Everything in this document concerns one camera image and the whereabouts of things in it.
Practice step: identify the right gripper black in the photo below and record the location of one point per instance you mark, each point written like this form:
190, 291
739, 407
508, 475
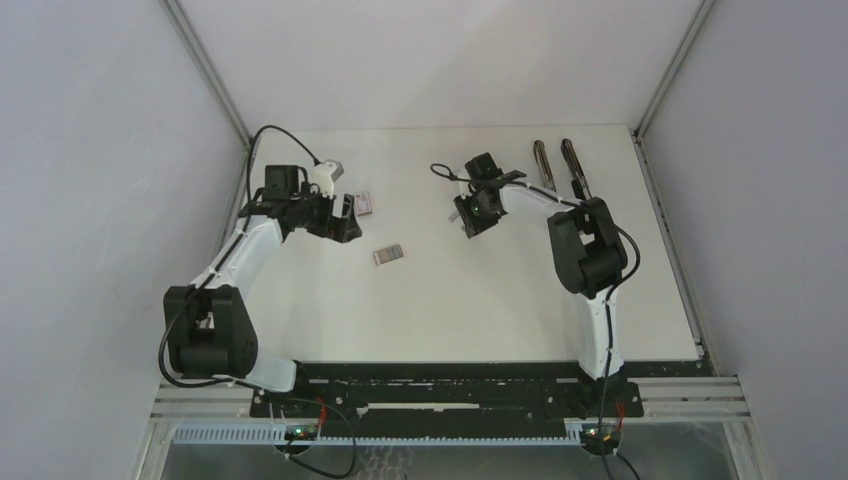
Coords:
474, 224

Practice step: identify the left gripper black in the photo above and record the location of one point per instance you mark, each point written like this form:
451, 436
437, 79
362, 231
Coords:
332, 227

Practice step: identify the staple box tray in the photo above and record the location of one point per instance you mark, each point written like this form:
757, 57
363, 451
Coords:
375, 259

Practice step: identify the silver black staple remover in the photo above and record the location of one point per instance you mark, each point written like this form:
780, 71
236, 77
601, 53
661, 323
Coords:
543, 165

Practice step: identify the black stapler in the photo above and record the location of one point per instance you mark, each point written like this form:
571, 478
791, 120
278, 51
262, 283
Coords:
579, 181

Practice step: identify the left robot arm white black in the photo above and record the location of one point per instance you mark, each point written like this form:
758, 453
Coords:
209, 336

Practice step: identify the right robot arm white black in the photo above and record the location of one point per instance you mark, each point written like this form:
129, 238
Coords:
587, 247

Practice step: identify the red white staple box sleeve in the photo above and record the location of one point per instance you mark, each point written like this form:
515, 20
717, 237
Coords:
363, 205

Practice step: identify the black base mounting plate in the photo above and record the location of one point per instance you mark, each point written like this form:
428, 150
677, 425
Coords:
452, 399

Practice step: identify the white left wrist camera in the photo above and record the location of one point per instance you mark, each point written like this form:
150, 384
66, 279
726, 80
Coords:
324, 176

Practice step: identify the left controller board with wires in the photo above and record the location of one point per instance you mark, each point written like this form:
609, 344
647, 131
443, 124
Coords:
313, 433

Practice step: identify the controller board with wires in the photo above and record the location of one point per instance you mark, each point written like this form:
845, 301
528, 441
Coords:
313, 433
603, 441

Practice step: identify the white cable duct strip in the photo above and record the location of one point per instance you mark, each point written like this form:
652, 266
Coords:
256, 434

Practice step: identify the right controller board with wires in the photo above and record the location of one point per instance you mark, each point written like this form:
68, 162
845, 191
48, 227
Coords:
603, 441

